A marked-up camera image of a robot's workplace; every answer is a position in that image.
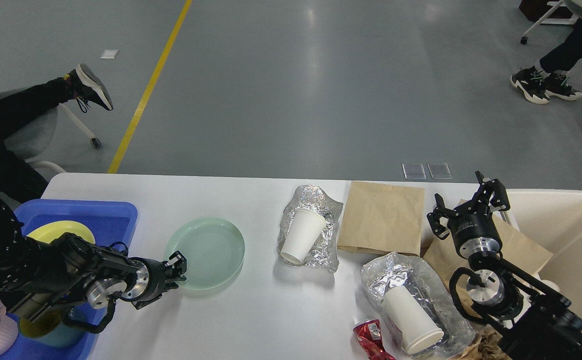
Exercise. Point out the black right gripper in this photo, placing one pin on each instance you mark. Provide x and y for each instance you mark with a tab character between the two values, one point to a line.
474	232

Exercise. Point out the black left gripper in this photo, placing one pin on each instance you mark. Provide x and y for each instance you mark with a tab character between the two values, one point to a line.
153	278

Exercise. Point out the light green plate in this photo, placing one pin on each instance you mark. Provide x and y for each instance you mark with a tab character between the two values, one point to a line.
214	250

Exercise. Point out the dark teal mug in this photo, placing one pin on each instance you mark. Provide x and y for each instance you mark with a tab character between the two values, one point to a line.
50	330

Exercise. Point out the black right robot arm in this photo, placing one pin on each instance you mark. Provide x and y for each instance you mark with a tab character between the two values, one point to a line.
534	321

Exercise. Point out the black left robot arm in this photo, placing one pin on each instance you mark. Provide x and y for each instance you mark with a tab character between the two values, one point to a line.
81	280

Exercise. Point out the transparent floor plate right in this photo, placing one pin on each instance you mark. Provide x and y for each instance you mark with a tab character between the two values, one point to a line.
439	171

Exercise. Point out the transparent floor plate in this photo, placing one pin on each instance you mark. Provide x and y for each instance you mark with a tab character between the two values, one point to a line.
414	171
439	171

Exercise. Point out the large brown paper bag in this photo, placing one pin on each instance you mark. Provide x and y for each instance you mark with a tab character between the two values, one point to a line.
518	249

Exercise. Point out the transparent floor plate left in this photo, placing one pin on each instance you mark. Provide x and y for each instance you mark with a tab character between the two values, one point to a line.
414	171

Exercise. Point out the beige plastic bin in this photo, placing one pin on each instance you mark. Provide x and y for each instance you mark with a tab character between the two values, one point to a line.
553	219

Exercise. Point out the yellow plate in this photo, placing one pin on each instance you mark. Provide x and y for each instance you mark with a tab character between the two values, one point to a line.
51	231

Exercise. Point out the white paper cup on foil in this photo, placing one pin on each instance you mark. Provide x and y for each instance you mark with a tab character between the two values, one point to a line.
302	234

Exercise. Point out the crumpled brown paper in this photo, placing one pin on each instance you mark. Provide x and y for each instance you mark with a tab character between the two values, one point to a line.
484	347

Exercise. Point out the crumpled aluminium foil sheet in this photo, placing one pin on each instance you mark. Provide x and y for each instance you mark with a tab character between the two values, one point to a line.
323	255

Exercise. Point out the crushed red can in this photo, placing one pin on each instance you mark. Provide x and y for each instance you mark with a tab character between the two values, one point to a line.
368	335

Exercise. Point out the grey office chair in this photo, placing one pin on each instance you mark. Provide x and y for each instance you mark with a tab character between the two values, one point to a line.
32	139

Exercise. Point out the person with black sneakers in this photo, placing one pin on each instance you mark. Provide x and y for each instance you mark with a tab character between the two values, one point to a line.
548	76

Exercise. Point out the white chair base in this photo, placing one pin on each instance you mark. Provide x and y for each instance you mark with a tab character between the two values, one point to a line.
546	18

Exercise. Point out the person in black clothes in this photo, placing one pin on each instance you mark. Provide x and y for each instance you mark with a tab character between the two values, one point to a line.
18	179

